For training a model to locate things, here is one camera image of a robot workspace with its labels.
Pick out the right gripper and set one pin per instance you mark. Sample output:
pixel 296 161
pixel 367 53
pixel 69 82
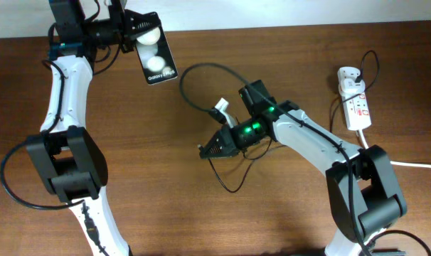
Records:
pixel 226 140

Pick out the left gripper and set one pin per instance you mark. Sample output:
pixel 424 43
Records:
pixel 119 18

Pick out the black smartphone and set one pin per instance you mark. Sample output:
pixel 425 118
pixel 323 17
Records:
pixel 155 54

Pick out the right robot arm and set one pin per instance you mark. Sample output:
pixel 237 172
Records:
pixel 364 194

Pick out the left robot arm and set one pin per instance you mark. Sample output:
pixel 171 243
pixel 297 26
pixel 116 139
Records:
pixel 67 159

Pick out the white USB charger plug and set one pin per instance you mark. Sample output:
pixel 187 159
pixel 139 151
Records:
pixel 349 86

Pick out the white power strip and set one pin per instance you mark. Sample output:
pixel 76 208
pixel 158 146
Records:
pixel 356 110

